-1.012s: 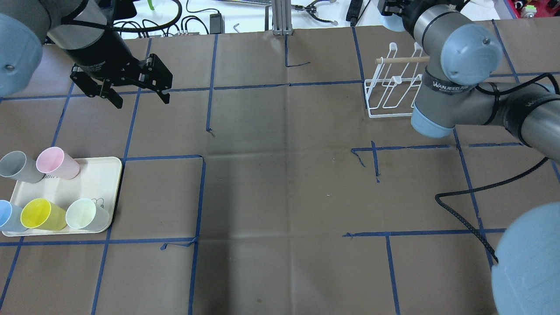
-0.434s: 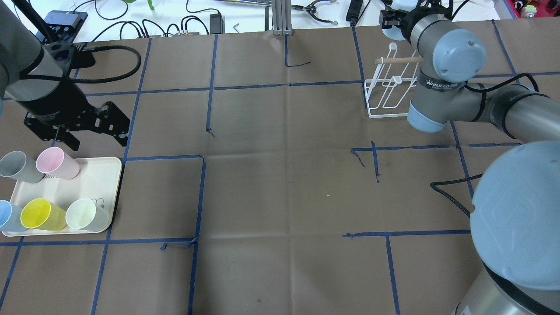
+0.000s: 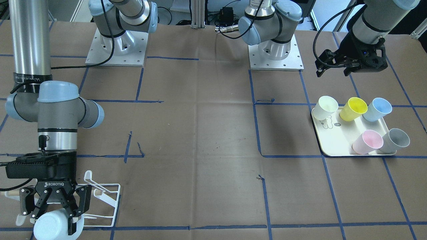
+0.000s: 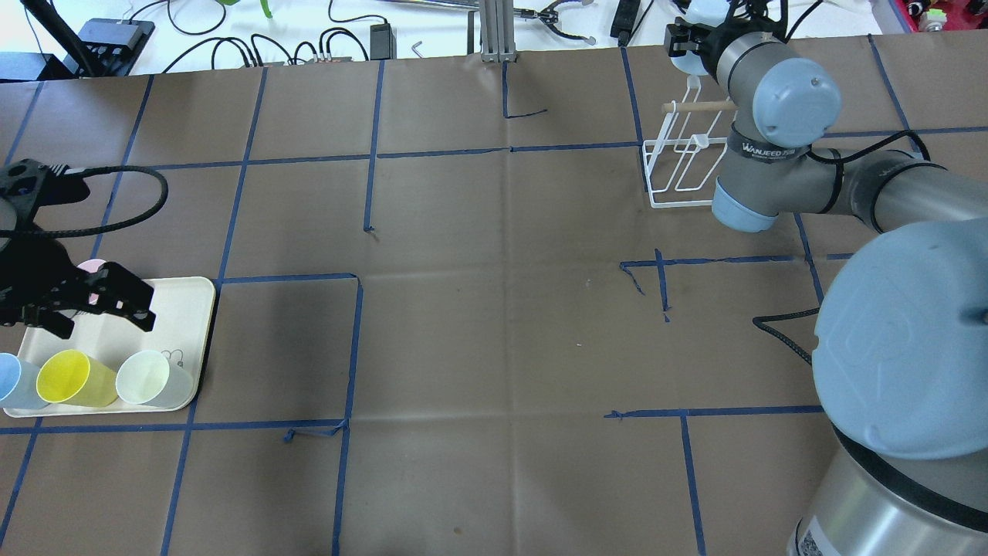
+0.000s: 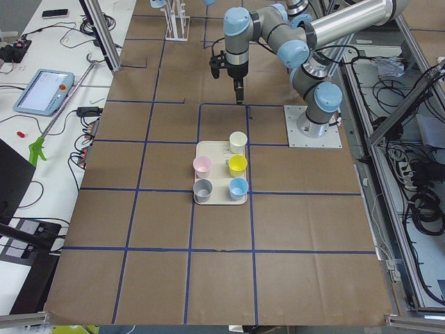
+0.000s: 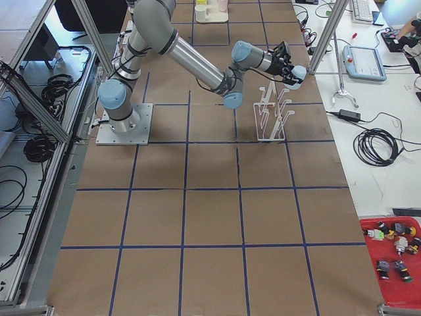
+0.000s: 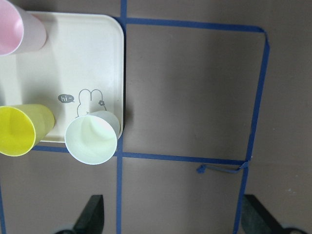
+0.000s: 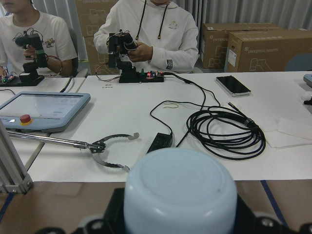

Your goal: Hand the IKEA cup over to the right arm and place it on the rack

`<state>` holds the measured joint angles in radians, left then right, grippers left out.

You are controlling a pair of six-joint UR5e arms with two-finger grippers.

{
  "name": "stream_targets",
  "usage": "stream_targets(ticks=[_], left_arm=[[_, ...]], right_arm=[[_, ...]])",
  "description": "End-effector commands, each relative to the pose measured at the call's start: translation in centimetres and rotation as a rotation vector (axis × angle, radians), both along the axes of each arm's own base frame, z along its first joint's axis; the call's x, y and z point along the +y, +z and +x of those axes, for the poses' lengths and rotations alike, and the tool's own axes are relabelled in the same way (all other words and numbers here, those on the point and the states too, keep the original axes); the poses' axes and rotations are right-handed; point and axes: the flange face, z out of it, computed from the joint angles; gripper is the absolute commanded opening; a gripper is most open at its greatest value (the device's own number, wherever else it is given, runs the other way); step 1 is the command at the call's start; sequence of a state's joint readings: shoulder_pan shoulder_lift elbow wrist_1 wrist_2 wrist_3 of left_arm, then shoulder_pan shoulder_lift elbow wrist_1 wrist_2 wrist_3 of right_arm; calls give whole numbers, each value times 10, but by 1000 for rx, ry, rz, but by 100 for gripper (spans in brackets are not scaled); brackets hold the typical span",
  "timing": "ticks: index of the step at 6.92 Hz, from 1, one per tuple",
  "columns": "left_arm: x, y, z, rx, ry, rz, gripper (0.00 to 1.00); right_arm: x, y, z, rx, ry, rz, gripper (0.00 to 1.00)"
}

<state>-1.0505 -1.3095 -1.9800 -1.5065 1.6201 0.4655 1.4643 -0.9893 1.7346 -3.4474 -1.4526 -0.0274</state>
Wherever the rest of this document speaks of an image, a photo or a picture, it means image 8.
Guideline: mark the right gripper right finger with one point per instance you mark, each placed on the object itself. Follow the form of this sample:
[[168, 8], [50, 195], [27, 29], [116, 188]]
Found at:
[[246, 222]]

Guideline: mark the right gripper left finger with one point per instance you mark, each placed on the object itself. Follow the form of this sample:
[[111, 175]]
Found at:
[[112, 222]]

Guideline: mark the light blue cup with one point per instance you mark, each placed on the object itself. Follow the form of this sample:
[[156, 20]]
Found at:
[[179, 191]]

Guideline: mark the metal reacher grabber tool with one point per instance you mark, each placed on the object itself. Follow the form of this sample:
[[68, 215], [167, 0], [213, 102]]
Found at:
[[95, 148]]

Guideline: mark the black power adapter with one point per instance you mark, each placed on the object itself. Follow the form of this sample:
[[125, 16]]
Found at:
[[161, 141]]

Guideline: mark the black smartphone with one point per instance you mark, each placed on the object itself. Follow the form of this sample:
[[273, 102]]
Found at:
[[233, 86]]

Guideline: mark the blue teach pendant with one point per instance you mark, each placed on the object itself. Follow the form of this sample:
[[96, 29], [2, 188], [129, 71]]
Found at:
[[46, 112]]

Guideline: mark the cardboard box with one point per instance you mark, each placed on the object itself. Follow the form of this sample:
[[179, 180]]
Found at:
[[214, 40], [269, 51]]

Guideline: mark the person in white hoodie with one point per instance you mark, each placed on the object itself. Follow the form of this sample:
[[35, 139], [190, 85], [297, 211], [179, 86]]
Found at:
[[165, 34]]

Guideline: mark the person in white t-shirt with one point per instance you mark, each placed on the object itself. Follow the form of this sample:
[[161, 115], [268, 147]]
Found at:
[[27, 34]]

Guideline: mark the aluminium frame post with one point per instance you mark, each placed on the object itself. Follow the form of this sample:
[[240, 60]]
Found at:
[[14, 177]]

